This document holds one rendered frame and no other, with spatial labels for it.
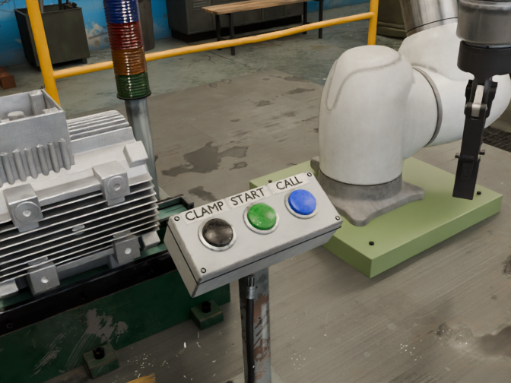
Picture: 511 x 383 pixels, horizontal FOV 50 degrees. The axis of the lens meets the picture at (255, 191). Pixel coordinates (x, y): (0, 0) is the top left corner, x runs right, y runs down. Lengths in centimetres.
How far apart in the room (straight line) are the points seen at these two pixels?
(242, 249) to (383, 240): 45
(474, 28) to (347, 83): 24
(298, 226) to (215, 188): 63
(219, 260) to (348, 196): 51
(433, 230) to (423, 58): 31
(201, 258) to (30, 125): 26
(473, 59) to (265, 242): 40
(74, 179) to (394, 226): 55
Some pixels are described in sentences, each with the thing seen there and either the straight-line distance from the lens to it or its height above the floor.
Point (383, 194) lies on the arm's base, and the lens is 100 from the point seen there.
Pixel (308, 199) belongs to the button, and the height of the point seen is 107.
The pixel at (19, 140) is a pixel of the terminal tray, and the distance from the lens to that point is 65.
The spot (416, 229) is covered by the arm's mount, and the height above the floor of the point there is 84.
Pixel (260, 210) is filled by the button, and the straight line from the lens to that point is 54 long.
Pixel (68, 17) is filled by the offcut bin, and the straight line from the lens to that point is 544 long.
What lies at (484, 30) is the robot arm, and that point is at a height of 119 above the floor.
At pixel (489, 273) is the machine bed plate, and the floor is 80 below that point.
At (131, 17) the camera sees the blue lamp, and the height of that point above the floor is 117.
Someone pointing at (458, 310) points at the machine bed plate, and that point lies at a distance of 87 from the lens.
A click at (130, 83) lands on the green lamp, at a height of 106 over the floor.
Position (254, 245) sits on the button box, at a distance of 53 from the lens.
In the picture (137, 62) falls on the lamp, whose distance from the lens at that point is 101.
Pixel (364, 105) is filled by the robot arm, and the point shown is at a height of 104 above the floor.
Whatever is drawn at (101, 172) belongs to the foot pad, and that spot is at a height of 108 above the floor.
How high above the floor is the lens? 135
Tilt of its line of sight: 28 degrees down
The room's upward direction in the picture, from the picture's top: 2 degrees counter-clockwise
